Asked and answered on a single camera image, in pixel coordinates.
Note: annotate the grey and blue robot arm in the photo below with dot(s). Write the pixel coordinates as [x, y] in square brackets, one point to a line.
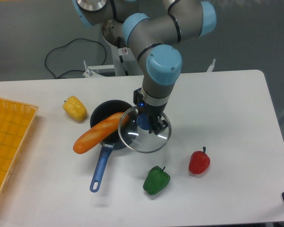
[152, 43]

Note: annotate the yellow bell pepper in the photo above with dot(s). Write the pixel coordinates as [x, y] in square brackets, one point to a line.
[75, 108]

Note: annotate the green bell pepper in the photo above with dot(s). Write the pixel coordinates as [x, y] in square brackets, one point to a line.
[156, 180]

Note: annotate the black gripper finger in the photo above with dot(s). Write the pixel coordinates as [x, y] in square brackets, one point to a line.
[157, 124]

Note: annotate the glass pot lid blue knob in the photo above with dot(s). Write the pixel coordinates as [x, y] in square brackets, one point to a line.
[134, 128]

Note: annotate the dark pot with blue handle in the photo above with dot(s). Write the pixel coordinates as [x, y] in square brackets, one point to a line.
[111, 142]

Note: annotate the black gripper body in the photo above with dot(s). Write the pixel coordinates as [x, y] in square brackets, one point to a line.
[147, 104]

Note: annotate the red bell pepper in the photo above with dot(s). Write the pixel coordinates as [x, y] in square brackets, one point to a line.
[199, 162]

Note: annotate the orange baguette bread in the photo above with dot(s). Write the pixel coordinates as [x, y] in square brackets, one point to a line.
[97, 133]

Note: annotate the yellow wicker basket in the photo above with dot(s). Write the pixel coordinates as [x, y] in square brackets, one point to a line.
[16, 119]

